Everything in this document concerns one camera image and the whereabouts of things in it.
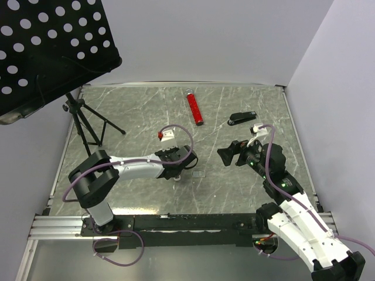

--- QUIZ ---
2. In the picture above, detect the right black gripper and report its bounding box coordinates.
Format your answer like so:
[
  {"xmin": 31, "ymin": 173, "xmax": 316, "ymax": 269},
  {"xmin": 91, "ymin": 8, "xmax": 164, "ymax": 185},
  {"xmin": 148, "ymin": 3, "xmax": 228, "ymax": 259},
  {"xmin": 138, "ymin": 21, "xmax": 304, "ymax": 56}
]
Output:
[{"xmin": 217, "ymin": 136, "xmax": 270, "ymax": 179}]

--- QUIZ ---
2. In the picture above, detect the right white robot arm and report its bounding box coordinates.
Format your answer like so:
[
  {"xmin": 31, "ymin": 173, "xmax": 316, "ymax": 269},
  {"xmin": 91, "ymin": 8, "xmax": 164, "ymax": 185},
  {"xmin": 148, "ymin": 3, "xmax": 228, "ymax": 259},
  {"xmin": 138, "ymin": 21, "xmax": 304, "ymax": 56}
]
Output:
[{"xmin": 217, "ymin": 140, "xmax": 366, "ymax": 280}]

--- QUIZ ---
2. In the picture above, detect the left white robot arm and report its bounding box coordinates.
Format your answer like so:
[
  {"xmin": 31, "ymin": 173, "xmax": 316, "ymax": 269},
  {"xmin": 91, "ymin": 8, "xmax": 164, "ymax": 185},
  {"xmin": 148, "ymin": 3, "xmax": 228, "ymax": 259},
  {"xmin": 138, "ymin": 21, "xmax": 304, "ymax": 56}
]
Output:
[{"xmin": 63, "ymin": 145, "xmax": 198, "ymax": 235}]

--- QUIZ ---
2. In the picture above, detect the black stapler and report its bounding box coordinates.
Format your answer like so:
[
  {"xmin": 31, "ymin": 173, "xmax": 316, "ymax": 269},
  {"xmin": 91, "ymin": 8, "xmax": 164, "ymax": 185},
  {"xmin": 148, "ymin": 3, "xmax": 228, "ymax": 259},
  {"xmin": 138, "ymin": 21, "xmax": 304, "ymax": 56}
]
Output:
[{"xmin": 227, "ymin": 111, "xmax": 257, "ymax": 126}]

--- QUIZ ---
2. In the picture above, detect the red cylindrical tube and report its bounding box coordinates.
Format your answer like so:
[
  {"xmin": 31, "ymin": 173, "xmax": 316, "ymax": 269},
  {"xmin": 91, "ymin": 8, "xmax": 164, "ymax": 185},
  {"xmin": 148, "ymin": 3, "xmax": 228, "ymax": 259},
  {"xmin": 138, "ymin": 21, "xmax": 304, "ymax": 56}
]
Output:
[{"xmin": 185, "ymin": 89, "xmax": 204, "ymax": 126}]

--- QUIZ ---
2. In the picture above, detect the black tripod stand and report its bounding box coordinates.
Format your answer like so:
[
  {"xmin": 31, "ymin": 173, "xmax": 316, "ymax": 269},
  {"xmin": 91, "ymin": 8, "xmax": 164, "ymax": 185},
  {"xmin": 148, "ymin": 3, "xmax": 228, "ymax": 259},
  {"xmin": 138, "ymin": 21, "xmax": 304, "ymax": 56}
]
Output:
[{"xmin": 62, "ymin": 92, "xmax": 126, "ymax": 156}]

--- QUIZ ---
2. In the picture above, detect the black perforated music stand desk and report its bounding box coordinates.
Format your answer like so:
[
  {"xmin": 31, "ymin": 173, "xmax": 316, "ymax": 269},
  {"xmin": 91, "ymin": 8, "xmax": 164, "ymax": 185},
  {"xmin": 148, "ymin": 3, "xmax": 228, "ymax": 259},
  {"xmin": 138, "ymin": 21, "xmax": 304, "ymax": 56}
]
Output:
[{"xmin": 1, "ymin": 1, "xmax": 122, "ymax": 125}]

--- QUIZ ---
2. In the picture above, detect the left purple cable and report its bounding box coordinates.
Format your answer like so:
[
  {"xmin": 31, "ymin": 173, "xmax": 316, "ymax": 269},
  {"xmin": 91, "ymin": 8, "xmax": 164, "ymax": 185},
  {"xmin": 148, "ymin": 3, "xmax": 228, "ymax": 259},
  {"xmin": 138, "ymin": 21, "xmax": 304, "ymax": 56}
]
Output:
[{"xmin": 62, "ymin": 124, "xmax": 194, "ymax": 268}]

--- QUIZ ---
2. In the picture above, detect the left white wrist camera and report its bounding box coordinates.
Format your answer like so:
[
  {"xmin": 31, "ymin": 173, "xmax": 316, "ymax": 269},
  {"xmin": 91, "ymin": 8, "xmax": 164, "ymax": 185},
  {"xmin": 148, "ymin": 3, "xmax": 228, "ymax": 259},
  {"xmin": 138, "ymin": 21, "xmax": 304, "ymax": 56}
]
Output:
[{"xmin": 158, "ymin": 129, "xmax": 178, "ymax": 150}]

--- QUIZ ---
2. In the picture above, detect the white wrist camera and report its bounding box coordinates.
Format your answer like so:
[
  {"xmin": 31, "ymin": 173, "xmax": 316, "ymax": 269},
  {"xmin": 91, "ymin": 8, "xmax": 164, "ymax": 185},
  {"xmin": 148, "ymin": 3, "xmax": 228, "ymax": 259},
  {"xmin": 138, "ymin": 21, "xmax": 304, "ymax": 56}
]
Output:
[
  {"xmin": 247, "ymin": 123, "xmax": 268, "ymax": 147},
  {"xmin": 158, "ymin": 129, "xmax": 178, "ymax": 150}
]

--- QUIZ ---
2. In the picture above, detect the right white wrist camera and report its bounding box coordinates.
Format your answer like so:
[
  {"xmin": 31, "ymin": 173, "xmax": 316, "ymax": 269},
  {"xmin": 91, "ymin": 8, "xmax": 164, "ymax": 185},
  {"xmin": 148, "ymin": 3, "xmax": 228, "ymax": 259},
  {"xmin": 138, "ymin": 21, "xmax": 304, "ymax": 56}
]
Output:
[{"xmin": 247, "ymin": 123, "xmax": 268, "ymax": 147}]

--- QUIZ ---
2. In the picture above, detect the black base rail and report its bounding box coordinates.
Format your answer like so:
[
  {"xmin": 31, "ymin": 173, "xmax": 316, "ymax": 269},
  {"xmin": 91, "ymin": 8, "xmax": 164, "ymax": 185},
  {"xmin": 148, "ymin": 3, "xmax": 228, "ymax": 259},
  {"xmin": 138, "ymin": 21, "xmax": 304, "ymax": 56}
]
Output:
[{"xmin": 80, "ymin": 213, "xmax": 279, "ymax": 254}]

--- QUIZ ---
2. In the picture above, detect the aluminium frame rail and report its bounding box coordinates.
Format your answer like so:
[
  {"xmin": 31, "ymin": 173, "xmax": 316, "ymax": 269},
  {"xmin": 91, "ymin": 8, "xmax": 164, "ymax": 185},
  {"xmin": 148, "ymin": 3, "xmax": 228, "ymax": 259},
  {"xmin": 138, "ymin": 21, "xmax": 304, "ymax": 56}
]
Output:
[{"xmin": 28, "ymin": 215, "xmax": 83, "ymax": 240}]

